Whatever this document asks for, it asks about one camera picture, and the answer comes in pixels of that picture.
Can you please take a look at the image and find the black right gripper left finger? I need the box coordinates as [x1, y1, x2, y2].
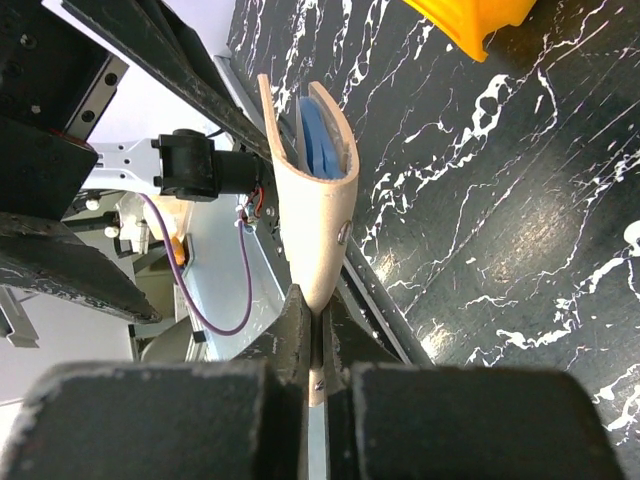
[1, 286, 311, 479]

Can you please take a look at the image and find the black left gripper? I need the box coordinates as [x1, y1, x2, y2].
[1, 0, 271, 220]

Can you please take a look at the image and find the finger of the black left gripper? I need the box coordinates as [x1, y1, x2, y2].
[1, 212, 161, 323]

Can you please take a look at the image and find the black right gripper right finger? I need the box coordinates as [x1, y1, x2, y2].
[322, 298, 624, 479]

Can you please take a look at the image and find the beige leather card holder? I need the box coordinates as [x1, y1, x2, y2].
[256, 73, 360, 407]

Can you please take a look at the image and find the small yellow card bin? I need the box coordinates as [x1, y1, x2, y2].
[405, 0, 536, 62]

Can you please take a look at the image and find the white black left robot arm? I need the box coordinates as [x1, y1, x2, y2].
[1, 1, 270, 324]

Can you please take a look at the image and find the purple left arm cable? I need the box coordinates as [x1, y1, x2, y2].
[138, 192, 254, 336]

